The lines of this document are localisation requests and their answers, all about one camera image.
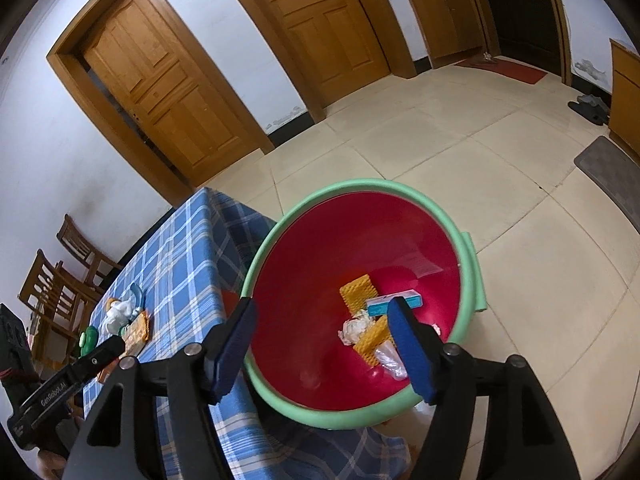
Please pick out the wooden cabinet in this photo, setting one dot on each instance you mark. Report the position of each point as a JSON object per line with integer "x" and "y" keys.
{"x": 627, "y": 95}

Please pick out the light blue plastic piece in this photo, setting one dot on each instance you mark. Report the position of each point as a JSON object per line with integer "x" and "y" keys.
{"x": 136, "y": 295}

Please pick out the red basin with green rim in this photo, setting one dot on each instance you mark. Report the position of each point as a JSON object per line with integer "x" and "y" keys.
{"x": 320, "y": 310}

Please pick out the closed wooden door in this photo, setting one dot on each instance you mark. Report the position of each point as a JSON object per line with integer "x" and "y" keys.
{"x": 320, "y": 25}

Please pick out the large cream paper ball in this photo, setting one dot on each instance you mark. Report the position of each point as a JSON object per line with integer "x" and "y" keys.
{"x": 356, "y": 330}

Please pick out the white crumpled plastic bag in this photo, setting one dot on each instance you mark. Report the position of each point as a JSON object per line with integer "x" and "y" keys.
{"x": 117, "y": 312}

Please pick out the open wooden door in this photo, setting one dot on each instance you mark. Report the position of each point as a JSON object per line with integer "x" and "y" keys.
{"x": 160, "y": 85}

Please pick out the green frog toy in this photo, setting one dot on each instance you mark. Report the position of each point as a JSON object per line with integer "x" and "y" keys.
{"x": 87, "y": 342}

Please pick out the wooden dining chair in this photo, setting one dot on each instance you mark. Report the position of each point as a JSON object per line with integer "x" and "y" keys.
{"x": 50, "y": 290}
{"x": 82, "y": 250}

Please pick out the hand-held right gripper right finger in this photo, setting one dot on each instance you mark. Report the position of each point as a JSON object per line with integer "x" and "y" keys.
{"x": 410, "y": 355}

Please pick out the red door mat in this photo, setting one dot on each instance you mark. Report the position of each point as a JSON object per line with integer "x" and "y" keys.
{"x": 505, "y": 70}

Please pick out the grey floor mat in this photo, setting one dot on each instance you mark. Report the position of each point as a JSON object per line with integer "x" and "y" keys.
{"x": 612, "y": 175}

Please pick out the small wooden cabinet door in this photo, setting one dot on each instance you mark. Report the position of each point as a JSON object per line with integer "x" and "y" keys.
{"x": 445, "y": 15}

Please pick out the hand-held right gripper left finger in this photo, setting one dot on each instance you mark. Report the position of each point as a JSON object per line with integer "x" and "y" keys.
{"x": 232, "y": 345}

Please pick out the dark entrance door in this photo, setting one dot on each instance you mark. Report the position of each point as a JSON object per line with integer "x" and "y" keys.
{"x": 520, "y": 10}

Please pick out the orange snack packet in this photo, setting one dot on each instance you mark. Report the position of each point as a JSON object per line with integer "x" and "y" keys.
{"x": 137, "y": 330}

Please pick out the blue plaid tablecloth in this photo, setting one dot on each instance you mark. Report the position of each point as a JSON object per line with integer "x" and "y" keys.
{"x": 185, "y": 260}

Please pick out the person's left hand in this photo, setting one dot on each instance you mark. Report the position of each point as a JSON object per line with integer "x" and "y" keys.
{"x": 52, "y": 467}

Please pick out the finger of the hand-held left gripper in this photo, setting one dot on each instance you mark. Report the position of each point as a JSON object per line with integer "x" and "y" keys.
{"x": 97, "y": 360}

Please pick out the dark slippers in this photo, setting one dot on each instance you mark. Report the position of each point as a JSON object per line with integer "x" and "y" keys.
{"x": 590, "y": 107}

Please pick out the teal and white carton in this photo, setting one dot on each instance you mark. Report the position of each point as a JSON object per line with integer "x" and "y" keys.
{"x": 385, "y": 302}

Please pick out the clear plastic wrapper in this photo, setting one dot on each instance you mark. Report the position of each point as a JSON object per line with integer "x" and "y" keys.
{"x": 392, "y": 360}

